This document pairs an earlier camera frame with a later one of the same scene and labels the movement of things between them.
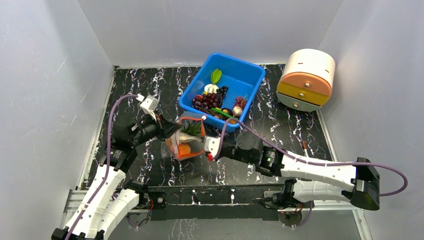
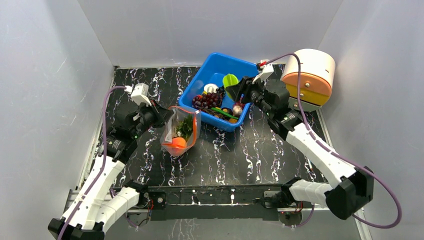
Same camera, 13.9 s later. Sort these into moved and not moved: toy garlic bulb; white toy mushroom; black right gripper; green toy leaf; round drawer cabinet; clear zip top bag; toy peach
Moved: clear zip top bag; green toy leaf; black right gripper; toy peach
Not moved: white toy mushroom; toy garlic bulb; round drawer cabinet
